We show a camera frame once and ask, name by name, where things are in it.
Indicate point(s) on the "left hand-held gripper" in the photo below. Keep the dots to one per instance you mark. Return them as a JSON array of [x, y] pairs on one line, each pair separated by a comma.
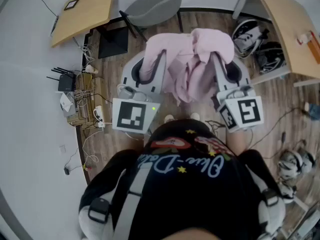
[[130, 114]]

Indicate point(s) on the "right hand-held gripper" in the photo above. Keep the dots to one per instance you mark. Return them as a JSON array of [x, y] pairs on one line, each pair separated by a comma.
[[247, 111]]

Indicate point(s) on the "pink clothes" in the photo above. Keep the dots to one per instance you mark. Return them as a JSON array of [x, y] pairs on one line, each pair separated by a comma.
[[185, 59]]

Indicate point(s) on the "grey upholstered chair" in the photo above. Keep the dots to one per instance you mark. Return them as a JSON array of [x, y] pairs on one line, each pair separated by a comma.
[[155, 9]]

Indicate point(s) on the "person's right forearm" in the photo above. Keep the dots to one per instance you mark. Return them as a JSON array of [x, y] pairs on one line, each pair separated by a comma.
[[237, 141]]

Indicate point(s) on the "person's white shoe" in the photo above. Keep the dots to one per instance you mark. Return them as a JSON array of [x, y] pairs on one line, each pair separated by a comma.
[[169, 118], [195, 116]]

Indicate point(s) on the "white round plug adapter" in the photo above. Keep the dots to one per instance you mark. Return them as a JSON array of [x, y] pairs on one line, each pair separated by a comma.
[[90, 69]]

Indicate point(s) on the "white power strip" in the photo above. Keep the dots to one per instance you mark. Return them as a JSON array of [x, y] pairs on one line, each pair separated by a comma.
[[98, 115]]

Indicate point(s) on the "black router with antennas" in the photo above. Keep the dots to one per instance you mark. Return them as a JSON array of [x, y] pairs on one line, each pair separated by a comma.
[[66, 82]]

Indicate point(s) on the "small white red item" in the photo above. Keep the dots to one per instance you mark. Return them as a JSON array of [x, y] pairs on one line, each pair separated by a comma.
[[303, 37]]

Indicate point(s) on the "white paper sheet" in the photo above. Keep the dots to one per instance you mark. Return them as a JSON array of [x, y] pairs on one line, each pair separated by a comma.
[[66, 102]]

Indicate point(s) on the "light wooden table black base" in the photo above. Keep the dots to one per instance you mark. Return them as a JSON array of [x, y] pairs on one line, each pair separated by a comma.
[[85, 14]]

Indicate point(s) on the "orange box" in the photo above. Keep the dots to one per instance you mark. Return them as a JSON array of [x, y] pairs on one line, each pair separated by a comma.
[[314, 50]]

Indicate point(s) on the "blue cloth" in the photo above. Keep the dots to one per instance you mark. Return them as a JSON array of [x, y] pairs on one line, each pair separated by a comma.
[[315, 111]]

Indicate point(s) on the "small black framed device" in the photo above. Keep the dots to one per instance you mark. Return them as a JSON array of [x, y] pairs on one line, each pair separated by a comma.
[[71, 4]]

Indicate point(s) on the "white black striped device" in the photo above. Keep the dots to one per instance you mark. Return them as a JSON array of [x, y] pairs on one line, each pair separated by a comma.
[[290, 166]]

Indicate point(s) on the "small black power adapter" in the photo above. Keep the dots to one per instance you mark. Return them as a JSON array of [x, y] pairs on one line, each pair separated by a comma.
[[66, 171]]

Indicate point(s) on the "person's black printed shirt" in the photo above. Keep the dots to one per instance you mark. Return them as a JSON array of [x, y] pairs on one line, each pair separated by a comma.
[[190, 196]]

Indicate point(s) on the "black harness buckle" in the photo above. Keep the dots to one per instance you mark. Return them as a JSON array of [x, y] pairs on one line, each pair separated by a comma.
[[270, 197], [98, 209]]

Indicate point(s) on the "grey gripper-mounted camera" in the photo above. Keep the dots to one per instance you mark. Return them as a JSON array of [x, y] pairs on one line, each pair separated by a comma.
[[241, 92], [126, 92]]

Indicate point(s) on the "light wooden desk white frame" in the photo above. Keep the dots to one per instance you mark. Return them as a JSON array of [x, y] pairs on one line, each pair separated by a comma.
[[282, 16]]

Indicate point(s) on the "white wall socket plate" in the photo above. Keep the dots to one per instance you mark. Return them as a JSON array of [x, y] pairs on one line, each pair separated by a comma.
[[62, 149]]

